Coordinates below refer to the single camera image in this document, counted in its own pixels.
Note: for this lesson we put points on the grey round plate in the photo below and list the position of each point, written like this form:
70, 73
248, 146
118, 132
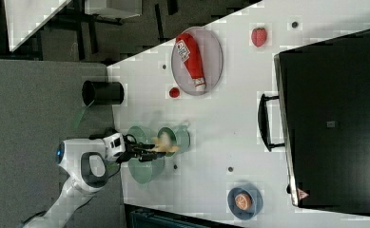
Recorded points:
212, 60

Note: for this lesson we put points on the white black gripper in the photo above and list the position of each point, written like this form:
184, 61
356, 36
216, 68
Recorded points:
118, 150

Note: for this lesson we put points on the dark blue bowl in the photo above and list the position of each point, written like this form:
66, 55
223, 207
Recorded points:
254, 201

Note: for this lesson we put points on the black cylinder cup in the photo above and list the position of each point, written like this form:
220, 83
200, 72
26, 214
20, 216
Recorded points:
102, 93

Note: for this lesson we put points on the green round plate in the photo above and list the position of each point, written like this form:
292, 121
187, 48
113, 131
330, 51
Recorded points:
144, 172

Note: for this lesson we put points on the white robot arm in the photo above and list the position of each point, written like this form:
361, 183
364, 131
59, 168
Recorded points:
86, 162

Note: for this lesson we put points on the red plush ketchup bottle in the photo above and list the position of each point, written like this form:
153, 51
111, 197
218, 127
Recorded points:
188, 50

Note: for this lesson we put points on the green mug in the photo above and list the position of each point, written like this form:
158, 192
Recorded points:
175, 136

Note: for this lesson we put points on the large red plush strawberry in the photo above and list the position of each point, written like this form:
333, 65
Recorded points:
259, 37

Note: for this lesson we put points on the peeled plush banana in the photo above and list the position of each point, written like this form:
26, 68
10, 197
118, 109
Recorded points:
164, 144

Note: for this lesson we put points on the black oven with handle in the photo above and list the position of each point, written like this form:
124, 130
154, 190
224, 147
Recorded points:
324, 98

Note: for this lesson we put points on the plush orange slice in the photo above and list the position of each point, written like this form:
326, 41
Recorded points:
243, 201

